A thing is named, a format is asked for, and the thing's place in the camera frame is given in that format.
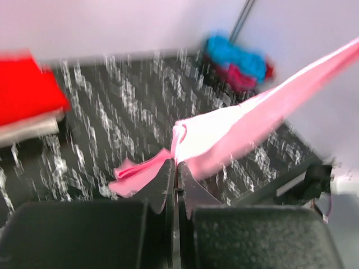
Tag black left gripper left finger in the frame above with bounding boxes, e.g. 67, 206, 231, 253
1, 160, 175, 268

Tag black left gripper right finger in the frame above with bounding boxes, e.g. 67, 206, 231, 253
178, 163, 344, 268

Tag pink t shirt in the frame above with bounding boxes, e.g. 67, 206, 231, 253
108, 39, 358, 198

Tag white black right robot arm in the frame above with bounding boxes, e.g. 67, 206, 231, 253
303, 163, 358, 196

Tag folded white t shirt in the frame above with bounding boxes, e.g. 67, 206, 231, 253
1, 114, 64, 148

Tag magenta t shirt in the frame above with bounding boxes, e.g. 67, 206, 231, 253
225, 64, 256, 94

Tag dark red t shirt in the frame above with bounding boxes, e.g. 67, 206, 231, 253
264, 58, 275, 82

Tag blue t shirt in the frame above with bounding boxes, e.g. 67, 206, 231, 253
205, 35, 266, 83

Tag folded red t shirt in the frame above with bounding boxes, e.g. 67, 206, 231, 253
1, 52, 70, 126

